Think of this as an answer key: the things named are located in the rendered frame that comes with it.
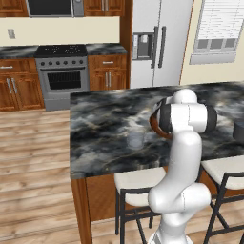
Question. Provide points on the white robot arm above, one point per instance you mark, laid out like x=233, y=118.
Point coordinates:
x=185, y=149

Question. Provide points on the clear water glass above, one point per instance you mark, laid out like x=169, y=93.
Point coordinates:
x=135, y=139

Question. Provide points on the brown round ice bowl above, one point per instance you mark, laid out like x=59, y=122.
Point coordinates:
x=156, y=126

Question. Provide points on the wooden base cupboards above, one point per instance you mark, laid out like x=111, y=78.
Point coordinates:
x=108, y=72
x=19, y=82

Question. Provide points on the white cushioned black bar stool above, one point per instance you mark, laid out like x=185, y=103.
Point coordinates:
x=138, y=185
x=227, y=171

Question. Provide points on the stainless steel oven range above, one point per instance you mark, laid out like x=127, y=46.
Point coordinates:
x=62, y=74

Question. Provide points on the stainless steel fridge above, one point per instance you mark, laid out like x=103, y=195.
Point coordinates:
x=158, y=43

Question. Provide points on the dark grey round container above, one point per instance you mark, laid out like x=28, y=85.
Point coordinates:
x=239, y=131

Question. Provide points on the window with white blinds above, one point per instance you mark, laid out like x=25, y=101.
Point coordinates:
x=215, y=30

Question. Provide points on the microwave oven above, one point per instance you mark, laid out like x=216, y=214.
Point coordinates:
x=54, y=8

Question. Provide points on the wooden wall cupboards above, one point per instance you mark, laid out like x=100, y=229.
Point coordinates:
x=12, y=7
x=104, y=7

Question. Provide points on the grey wall socket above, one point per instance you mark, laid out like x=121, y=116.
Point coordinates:
x=11, y=33

